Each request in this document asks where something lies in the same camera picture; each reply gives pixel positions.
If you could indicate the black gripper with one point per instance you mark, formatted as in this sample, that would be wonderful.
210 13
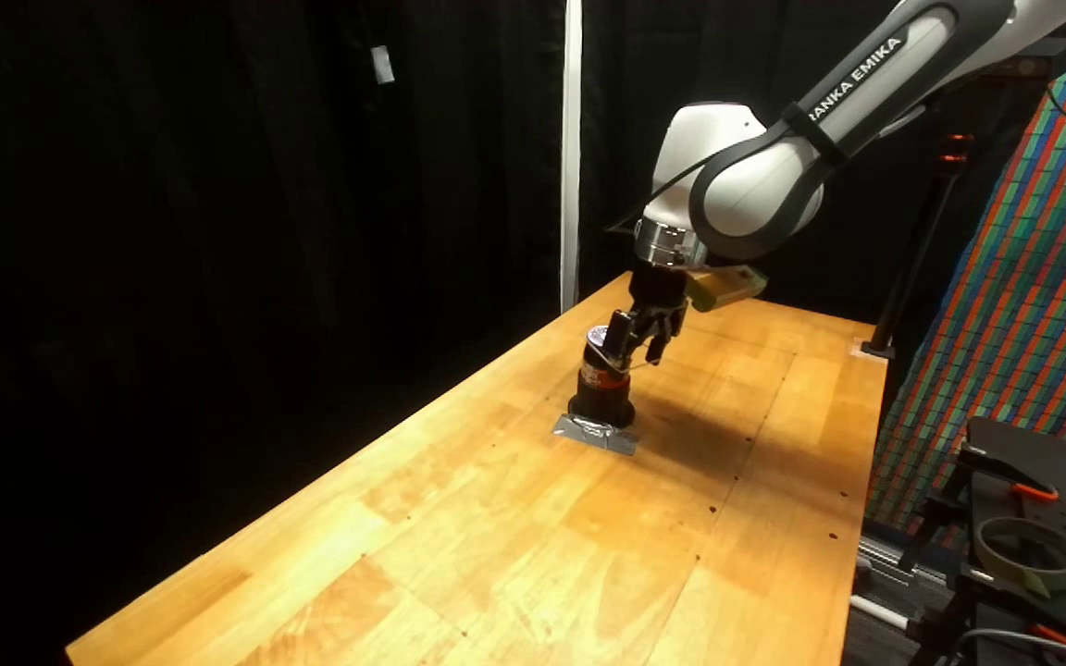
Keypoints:
658 311

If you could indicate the red elastic band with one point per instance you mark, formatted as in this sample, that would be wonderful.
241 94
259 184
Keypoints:
595 379

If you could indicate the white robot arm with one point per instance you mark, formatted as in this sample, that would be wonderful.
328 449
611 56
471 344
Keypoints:
729 185

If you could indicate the dark bottle with white cap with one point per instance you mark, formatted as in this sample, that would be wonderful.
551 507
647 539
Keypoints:
602 406

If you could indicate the grey tape patch under bottle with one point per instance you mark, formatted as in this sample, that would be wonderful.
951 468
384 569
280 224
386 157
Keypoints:
597 436

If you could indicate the white vertical pole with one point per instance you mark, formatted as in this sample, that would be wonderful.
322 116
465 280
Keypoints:
572 154

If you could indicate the colourful patterned panel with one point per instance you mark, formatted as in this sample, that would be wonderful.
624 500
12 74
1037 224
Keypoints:
999 342

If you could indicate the black cart with tools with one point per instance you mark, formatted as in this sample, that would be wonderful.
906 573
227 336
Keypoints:
983 580

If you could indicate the grey tape roll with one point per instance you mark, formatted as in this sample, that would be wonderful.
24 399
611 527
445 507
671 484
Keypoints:
1022 552

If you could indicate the black camera tripod stand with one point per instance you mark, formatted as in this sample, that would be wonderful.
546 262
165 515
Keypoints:
945 172

